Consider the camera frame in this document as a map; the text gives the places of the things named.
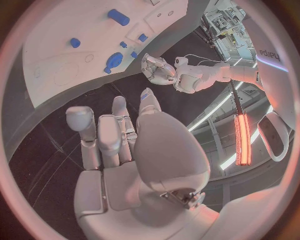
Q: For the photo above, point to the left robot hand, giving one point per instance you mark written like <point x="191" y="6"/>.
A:
<point x="159" y="72"/>

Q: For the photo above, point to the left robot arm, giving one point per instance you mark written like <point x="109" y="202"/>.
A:
<point x="211" y="75"/>

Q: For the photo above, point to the blue gear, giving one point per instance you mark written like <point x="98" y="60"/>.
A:
<point x="114" y="60"/>

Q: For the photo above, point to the metal equipment rack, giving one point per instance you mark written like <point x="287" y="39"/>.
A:
<point x="228" y="35"/>

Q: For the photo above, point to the blue block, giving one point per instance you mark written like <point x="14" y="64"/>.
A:
<point x="142" y="37"/>

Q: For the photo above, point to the small blue plug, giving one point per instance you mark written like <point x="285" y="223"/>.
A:
<point x="134" y="54"/>

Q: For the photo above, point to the long blue cylinder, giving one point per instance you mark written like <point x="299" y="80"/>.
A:
<point x="118" y="17"/>

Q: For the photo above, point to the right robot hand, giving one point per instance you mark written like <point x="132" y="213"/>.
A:
<point x="164" y="150"/>

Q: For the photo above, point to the short blue cylinder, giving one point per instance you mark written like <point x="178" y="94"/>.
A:
<point x="75" y="43"/>

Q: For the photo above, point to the glowing light bar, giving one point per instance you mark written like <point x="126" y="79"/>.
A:
<point x="243" y="138"/>

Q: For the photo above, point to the white task board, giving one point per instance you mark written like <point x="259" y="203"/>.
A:
<point x="93" y="31"/>

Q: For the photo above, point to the small blue peg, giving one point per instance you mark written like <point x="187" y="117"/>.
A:
<point x="123" y="44"/>

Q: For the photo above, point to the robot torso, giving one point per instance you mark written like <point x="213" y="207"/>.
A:
<point x="272" y="84"/>

